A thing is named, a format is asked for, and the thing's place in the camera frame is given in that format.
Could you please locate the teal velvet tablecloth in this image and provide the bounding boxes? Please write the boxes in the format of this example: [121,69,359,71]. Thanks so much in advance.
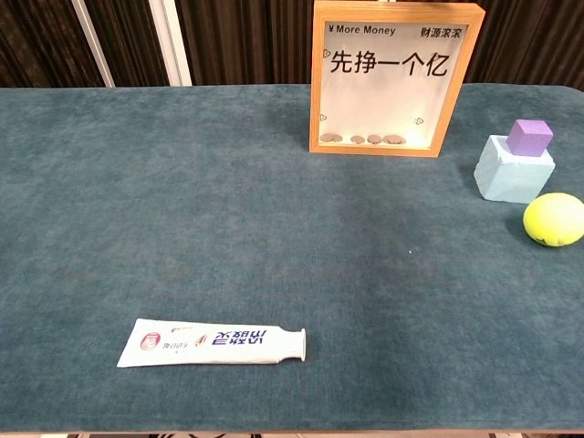
[0,83,584,433]

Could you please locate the yellow-green ball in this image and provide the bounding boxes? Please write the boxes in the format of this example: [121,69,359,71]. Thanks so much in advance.
[522,192,584,248]

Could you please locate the thin white pole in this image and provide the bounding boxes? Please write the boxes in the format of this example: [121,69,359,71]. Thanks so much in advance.
[71,0,116,89]

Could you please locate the wooden framed money box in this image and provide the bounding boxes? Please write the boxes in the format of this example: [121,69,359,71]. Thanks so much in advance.
[308,0,486,159]

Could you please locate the dark brown curtain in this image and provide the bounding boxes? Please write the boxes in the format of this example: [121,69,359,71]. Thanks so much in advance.
[0,0,584,90]

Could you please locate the white toothpaste tube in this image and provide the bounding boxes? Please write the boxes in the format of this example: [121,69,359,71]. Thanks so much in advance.
[116,318,308,369]

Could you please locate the light blue foam cube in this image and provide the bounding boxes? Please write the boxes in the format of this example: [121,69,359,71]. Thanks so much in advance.
[473,134,557,204]

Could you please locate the purple foam cube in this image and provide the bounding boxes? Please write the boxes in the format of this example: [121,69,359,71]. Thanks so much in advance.
[506,119,555,159]

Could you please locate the wide white pole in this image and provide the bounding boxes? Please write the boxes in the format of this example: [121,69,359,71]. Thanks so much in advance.
[149,0,193,88]

